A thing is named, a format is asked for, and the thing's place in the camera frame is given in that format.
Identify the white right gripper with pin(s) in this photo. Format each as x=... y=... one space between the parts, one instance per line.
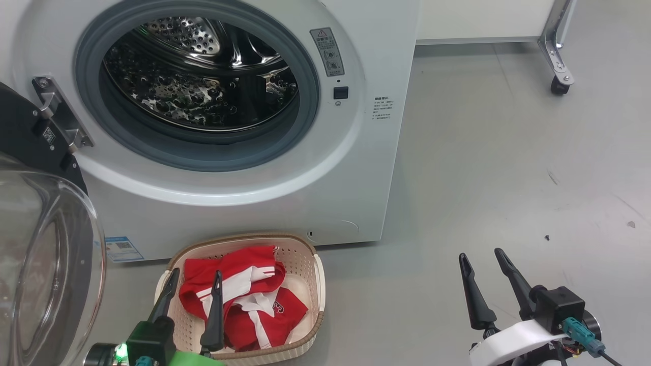
x=508 y=343

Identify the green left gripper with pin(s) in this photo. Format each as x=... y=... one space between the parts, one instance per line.
x=196 y=360

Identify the red and white garment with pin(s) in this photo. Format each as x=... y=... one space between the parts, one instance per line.
x=244 y=274

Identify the round black glass washer door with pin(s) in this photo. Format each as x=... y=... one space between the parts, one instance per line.
x=46 y=264

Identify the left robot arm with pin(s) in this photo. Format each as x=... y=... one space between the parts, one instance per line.
x=101 y=356

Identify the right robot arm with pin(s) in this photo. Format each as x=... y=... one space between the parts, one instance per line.
x=593 y=324

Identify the cream perforated laundry basket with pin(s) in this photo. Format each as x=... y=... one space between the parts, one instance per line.
x=300 y=254

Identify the grey rubber door gasket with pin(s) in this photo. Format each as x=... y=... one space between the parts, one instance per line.
x=203 y=155

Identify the white front-load washing machine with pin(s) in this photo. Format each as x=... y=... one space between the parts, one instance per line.
x=356 y=193

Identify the stainless steel washer drum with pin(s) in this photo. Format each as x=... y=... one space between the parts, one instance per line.
x=193 y=96

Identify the silver metal door hinge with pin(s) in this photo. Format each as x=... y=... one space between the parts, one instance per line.
x=48 y=99

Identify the black square door latch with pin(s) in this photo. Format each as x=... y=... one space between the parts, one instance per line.
x=341 y=92

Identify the small teal connector plug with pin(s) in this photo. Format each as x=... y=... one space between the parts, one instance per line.
x=143 y=361

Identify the blue energy label sticker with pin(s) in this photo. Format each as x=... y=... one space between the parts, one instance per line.
x=123 y=249

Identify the round white filter cover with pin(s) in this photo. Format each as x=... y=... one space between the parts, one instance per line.
x=341 y=231

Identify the black caster wheel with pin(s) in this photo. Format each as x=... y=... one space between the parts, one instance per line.
x=559 y=86

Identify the silver metal cabinet leg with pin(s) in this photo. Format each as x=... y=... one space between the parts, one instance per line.
x=555 y=46

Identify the grey warning sticker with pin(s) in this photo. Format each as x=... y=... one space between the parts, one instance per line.
x=328 y=51

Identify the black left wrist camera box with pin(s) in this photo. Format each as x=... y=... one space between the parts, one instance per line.
x=151 y=338

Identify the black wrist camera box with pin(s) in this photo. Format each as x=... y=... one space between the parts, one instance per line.
x=151 y=338
x=559 y=310

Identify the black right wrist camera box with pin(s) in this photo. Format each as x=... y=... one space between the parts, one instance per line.
x=559 y=310

